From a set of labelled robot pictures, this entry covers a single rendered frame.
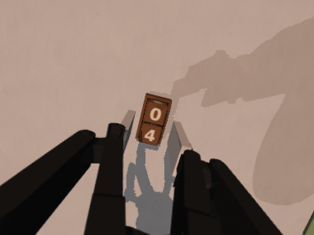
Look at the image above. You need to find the brown rectangular tray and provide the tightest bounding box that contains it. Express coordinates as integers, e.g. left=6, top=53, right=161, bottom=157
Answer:
left=135, top=93, right=172, bottom=144

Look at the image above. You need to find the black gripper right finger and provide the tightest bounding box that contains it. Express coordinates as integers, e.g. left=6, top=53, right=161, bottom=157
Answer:
left=167, top=121, right=283, bottom=235

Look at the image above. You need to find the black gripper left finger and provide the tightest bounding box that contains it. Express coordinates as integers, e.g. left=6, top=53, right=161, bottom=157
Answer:
left=0, top=110, right=136, bottom=235

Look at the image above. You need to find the brown cube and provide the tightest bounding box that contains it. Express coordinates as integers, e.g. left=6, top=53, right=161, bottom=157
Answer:
left=143, top=99, right=168, bottom=126
left=139, top=121, right=162, bottom=145

